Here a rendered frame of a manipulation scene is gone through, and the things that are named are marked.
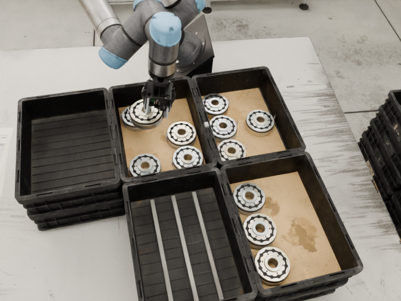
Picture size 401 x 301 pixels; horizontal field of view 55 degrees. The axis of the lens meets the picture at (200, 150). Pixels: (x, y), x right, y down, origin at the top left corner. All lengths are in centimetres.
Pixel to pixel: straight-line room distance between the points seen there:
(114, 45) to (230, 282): 73
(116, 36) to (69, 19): 226
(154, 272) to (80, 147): 51
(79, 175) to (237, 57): 95
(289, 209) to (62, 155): 77
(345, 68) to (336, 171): 163
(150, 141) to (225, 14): 213
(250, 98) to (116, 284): 82
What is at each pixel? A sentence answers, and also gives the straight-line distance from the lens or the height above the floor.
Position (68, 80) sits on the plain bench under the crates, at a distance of 180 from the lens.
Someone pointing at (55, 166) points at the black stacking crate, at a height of 83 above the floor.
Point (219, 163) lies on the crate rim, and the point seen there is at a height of 93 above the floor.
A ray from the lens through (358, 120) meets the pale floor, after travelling 278.
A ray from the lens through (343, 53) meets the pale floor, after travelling 323.
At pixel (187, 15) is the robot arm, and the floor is 106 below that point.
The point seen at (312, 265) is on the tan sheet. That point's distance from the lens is 122.
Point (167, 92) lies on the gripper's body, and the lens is 109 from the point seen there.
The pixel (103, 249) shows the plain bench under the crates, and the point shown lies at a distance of 133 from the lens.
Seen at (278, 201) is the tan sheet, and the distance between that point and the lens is 128.
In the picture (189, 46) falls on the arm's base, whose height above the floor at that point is 92.
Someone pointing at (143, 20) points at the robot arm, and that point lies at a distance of 103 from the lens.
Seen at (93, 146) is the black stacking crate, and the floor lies 83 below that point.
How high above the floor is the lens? 193
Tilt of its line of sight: 55 degrees down
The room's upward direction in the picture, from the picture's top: 5 degrees clockwise
